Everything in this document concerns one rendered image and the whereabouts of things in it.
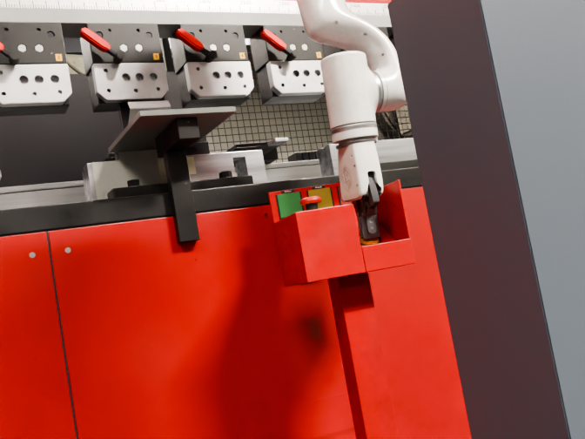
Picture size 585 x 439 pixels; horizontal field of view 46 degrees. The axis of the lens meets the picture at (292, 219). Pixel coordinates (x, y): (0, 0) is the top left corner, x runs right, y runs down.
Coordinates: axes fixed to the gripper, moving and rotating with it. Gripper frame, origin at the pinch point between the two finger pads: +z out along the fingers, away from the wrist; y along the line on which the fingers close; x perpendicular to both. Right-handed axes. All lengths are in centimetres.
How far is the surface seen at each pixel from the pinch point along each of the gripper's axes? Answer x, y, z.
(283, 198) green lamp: -12.5, -9.6, -7.8
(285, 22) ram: 2, -38, -50
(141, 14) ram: -31, -31, -52
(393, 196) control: 4.5, 2.9, -4.8
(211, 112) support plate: -24.3, -5.7, -24.7
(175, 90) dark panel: -19, -89, -47
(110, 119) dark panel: -39, -84, -39
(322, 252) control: -11.6, 6.5, 2.8
